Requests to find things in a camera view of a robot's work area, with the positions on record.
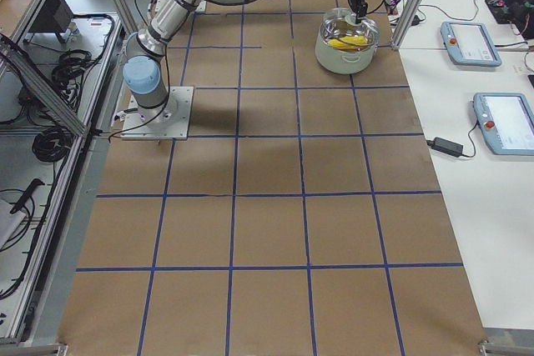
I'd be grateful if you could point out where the upper blue teach pendant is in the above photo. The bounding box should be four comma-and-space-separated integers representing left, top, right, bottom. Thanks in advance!
440, 22, 501, 68

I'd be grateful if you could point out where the black power adapter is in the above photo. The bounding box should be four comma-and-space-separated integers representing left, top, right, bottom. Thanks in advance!
430, 137, 463, 158

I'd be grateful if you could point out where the blue teach pendant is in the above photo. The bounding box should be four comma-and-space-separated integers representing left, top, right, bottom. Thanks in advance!
440, 22, 501, 68
473, 93, 533, 156

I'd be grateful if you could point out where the black monitor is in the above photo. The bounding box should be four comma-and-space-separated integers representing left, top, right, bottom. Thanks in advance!
26, 0, 74, 35

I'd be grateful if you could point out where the pale green steel pot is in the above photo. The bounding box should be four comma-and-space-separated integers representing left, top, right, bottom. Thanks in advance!
315, 8, 380, 75

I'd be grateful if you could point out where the yellow corn cob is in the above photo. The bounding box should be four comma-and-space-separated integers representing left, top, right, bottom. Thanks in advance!
326, 35, 371, 52

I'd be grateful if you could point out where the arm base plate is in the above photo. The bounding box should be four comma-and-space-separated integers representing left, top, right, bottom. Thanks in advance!
116, 86, 194, 141

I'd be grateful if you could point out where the lower blue teach pendant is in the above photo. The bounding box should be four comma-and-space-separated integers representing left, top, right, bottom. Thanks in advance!
473, 93, 533, 156

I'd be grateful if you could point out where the black coiled cable bundle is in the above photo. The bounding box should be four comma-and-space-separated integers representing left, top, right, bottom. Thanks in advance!
32, 126, 74, 163

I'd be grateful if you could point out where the glass pot lid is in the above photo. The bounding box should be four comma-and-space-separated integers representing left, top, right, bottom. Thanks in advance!
319, 8, 380, 50

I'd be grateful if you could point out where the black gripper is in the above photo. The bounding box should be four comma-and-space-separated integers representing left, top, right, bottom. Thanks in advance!
348, 0, 368, 14

